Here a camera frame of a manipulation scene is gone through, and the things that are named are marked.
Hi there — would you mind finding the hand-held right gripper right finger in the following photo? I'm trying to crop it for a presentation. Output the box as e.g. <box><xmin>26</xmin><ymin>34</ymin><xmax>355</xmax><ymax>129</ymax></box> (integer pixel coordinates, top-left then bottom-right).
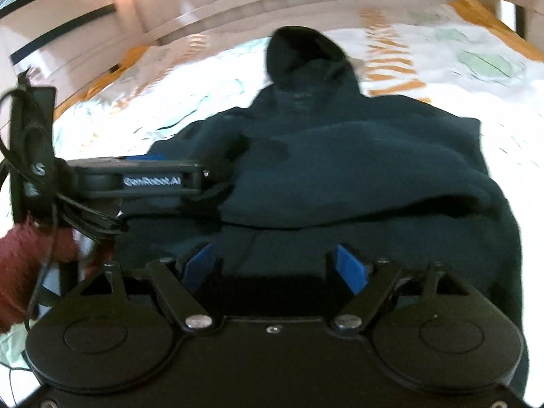
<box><xmin>325</xmin><ymin>244</ymin><xmax>474</xmax><ymax>334</ymax></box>

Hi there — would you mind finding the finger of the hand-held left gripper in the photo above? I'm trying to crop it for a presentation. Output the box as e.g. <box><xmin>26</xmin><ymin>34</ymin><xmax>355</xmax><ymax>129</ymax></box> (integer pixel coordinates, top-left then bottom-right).
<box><xmin>115</xmin><ymin>153</ymin><xmax>211</xmax><ymax>201</ymax></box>

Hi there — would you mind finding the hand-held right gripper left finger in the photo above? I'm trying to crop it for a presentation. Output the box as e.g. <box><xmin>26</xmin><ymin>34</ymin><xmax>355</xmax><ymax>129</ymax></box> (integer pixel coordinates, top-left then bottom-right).
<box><xmin>79</xmin><ymin>242</ymin><xmax>224</xmax><ymax>334</ymax></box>

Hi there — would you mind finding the dark navy hoodie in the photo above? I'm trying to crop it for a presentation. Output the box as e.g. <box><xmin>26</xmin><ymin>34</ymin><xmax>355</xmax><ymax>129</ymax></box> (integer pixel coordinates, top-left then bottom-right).
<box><xmin>114</xmin><ymin>25</ymin><xmax>530</xmax><ymax>397</ymax></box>

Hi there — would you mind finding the person's left forearm red sleeve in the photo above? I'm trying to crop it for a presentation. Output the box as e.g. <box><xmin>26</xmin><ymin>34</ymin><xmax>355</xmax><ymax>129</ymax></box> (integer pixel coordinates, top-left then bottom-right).
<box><xmin>0</xmin><ymin>216</ymin><xmax>86</xmax><ymax>333</ymax></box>

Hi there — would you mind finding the white wardrobe with black trim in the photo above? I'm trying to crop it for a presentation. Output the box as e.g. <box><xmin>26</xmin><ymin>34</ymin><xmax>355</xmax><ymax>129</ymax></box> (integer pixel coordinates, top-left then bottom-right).
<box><xmin>0</xmin><ymin>0</ymin><xmax>128</xmax><ymax>107</ymax></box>

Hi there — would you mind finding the white jellyfish print duvet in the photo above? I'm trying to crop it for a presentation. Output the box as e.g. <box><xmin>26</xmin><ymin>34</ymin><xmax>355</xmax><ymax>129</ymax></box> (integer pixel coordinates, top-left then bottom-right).
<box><xmin>0</xmin><ymin>0</ymin><xmax>544</xmax><ymax>408</ymax></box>

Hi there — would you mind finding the white bed headboard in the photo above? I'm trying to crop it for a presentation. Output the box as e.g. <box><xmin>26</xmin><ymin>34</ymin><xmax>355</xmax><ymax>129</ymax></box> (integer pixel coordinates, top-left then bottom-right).
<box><xmin>138</xmin><ymin>0</ymin><xmax>504</xmax><ymax>48</ymax></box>

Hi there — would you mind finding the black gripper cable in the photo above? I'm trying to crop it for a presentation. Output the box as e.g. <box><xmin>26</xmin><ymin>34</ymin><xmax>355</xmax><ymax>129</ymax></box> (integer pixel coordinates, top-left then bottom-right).
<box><xmin>0</xmin><ymin>72</ymin><xmax>130</xmax><ymax>341</ymax></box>

